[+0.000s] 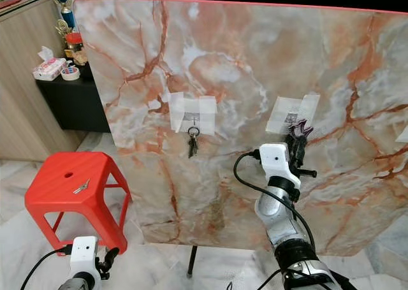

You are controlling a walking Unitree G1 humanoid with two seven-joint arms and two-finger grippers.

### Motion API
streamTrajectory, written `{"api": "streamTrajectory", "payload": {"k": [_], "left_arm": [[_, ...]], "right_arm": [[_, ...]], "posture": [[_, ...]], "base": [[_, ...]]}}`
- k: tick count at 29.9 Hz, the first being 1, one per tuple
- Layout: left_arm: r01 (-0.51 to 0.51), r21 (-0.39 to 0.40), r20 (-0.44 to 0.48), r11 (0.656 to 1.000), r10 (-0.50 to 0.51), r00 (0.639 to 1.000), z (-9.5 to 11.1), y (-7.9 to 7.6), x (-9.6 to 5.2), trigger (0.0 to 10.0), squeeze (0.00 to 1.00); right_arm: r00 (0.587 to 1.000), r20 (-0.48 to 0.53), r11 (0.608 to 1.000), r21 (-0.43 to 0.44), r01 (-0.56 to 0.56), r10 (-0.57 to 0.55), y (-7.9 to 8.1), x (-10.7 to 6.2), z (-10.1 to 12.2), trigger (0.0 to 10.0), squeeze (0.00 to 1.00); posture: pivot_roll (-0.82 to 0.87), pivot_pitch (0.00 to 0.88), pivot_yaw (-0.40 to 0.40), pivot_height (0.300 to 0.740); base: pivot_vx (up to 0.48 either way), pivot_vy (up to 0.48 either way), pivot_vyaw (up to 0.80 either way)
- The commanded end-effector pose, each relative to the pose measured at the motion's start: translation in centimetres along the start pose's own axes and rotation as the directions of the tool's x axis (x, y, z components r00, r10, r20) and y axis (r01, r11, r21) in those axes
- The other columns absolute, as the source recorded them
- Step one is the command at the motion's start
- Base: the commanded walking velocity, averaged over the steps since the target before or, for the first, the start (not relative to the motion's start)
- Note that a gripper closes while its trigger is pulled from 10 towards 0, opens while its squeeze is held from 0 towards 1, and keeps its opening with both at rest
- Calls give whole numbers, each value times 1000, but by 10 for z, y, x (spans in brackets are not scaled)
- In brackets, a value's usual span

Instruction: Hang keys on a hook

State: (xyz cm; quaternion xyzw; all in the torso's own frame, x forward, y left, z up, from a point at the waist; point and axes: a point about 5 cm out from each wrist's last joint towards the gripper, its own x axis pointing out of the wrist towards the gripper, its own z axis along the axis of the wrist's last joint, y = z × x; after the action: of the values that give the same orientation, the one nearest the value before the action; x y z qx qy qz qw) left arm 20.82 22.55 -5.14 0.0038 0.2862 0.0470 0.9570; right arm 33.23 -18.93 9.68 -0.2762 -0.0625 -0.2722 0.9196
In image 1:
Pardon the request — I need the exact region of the trophy with blue ball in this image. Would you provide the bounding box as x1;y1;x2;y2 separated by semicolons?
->
54;0;74;29

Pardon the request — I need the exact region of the light wooden cabinet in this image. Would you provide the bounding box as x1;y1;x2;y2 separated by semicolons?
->
0;0;84;154

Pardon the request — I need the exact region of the purple key bunch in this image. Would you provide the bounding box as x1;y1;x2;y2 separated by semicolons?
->
289;118;315;140

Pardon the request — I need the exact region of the dark key bunch on ring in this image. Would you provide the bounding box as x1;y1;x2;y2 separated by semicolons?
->
187;127;201;158

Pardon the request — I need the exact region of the red plastic stool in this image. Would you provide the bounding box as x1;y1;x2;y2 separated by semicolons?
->
24;151;131;256

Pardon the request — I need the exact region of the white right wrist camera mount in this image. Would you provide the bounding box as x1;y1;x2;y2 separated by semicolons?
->
258;143;300;189

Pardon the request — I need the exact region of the jar with red lid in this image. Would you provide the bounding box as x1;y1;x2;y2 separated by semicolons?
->
65;32;85;61

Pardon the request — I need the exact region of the clear tape roll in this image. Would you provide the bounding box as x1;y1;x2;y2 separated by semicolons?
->
61;65;80;82

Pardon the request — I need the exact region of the black low bench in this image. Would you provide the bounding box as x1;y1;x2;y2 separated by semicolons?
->
36;76;110;133

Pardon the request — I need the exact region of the small gold trophy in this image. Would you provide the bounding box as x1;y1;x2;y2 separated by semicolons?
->
56;19;71;42

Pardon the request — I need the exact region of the clear adhesive wall hook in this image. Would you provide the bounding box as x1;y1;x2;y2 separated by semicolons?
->
169;92;216;136
266;94;321;136

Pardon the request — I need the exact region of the single silver key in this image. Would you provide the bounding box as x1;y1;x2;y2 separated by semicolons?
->
73;180;91;194

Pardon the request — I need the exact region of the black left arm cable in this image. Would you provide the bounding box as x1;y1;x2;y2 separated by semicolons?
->
20;244;72;290

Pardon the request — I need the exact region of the pink white tissue pack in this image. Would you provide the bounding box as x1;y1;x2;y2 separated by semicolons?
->
33;46;68;80

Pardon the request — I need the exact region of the dark straight table leg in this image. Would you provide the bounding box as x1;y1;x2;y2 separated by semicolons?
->
187;245;199;279

